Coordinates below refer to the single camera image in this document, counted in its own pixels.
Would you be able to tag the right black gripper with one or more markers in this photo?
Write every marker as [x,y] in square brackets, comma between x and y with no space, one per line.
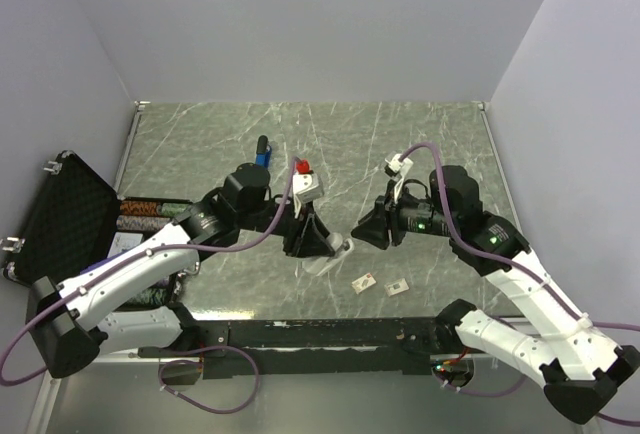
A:
[374,226]

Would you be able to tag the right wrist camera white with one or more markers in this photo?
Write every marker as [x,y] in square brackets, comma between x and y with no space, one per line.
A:
[397,168]

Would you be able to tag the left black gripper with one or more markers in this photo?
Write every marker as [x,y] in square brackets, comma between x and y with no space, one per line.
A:
[306,236]

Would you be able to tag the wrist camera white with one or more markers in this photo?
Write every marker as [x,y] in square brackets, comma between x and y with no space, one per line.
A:
[397,168]
[307,184]

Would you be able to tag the staple box with red mark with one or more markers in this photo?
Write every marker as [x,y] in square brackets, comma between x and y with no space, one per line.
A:
[362,283]

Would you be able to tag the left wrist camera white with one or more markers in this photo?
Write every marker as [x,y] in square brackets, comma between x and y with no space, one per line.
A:
[307,184]

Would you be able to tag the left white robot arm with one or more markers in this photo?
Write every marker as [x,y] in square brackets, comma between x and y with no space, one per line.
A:
[73,322]

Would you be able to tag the blue black stapler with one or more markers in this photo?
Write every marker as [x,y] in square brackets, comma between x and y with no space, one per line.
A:
[263,151]

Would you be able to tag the orange patterned tape roll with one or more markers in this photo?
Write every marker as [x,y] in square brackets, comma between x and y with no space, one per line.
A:
[139,207]

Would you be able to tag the black foam-lined case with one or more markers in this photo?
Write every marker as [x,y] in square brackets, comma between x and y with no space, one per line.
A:
[74,223]

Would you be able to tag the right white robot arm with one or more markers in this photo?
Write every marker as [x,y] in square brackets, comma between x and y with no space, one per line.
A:
[578,367]

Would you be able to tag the small white staple box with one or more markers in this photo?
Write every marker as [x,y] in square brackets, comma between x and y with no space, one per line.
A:
[396,287]

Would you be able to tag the purple pen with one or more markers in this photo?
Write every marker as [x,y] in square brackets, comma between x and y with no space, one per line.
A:
[96,270]

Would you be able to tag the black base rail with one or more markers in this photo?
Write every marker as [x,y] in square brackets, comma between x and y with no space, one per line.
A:
[408,345]

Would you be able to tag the white stapler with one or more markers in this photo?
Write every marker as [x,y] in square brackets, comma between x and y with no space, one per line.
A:
[320,265]

